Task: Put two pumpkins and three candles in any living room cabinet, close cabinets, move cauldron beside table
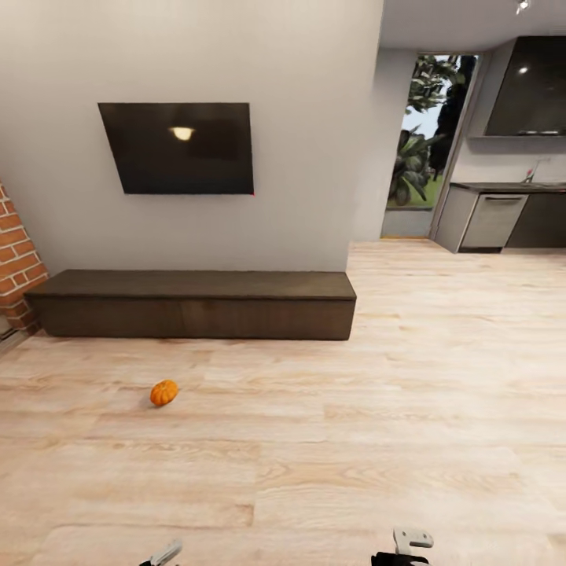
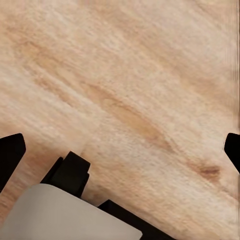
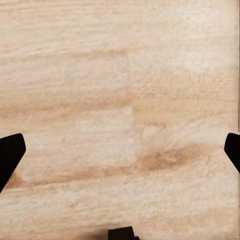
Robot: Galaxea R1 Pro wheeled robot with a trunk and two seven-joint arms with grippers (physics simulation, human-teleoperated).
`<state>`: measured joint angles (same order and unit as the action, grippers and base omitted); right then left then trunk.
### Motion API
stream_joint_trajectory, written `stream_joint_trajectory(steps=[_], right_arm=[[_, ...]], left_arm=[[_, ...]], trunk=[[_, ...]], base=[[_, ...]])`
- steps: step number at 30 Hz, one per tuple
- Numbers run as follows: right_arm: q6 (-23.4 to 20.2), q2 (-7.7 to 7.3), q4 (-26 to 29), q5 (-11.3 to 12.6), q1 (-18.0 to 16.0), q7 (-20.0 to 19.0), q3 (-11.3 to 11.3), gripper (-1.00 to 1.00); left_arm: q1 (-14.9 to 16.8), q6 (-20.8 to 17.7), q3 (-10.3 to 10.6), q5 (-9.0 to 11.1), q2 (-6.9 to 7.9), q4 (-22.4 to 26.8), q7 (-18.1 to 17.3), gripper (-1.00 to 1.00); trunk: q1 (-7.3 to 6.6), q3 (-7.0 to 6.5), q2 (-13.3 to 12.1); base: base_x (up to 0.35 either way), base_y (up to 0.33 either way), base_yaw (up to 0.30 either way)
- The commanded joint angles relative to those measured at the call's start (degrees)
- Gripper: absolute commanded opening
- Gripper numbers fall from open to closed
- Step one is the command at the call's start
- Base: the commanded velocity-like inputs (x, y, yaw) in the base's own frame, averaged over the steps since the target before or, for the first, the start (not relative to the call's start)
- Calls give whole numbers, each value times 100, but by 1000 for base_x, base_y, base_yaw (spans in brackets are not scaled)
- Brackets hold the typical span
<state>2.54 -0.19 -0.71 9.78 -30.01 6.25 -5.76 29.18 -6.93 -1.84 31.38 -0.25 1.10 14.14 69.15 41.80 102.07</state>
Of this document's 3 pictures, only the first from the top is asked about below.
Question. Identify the dishwasher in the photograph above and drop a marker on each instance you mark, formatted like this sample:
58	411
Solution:
492	221

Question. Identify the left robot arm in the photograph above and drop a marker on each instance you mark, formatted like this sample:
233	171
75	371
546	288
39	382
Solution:
164	553

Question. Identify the wall mounted tv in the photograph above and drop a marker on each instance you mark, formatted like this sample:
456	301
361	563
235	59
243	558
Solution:
181	148

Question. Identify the cabinet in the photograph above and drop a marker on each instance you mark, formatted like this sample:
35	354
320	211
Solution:
196	304
523	94

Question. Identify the pumpkin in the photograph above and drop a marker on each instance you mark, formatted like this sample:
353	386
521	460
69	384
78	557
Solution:
164	392

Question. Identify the fixed window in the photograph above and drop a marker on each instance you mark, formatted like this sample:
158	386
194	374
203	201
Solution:
440	92

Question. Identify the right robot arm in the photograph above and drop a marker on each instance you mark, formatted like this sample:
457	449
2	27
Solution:
404	538

